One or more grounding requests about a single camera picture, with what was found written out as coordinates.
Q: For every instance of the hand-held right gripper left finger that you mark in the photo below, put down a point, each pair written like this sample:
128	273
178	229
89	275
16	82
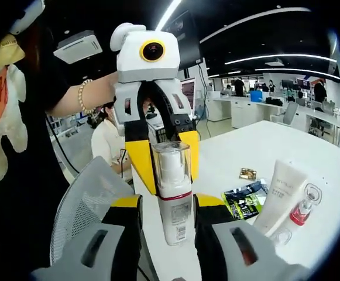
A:
123	234

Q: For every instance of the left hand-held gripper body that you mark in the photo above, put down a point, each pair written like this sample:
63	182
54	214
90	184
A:
131	64

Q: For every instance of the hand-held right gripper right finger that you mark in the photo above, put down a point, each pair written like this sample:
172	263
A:
210	234

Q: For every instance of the dark green skincare sachet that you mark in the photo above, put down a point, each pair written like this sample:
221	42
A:
243	202

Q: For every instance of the small skincare bottle red label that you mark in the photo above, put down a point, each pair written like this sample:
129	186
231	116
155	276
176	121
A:
172	187

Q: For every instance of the white skincare bottle clear cap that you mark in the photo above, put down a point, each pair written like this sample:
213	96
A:
281	237

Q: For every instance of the gold skincare sachet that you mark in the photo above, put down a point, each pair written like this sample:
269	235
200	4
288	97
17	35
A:
248	173

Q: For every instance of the white skincare tube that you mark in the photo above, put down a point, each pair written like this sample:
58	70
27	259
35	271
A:
283	190

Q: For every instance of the white skincare bottle red collar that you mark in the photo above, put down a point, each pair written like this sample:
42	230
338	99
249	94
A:
300	215

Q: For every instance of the desktop monitor screen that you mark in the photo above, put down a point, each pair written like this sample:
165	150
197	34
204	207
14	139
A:
188	93

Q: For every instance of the white ceiling air conditioner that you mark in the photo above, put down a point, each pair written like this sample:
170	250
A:
79	47

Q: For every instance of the black hanging display screen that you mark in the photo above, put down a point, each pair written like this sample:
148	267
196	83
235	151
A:
187	38

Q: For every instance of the curved ceiling light strip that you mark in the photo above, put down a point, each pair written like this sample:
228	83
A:
168	14

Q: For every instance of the long white office counter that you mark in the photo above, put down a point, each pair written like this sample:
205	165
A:
245	112

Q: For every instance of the blue box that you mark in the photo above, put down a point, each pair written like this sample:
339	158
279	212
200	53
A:
256	96

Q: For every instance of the white chest-worn device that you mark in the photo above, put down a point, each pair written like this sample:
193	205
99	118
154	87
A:
29	17

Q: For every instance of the linear ceiling light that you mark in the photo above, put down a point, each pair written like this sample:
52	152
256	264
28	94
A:
298	71
275	55

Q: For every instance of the white office table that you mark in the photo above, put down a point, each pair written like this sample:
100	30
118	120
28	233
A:
322	112

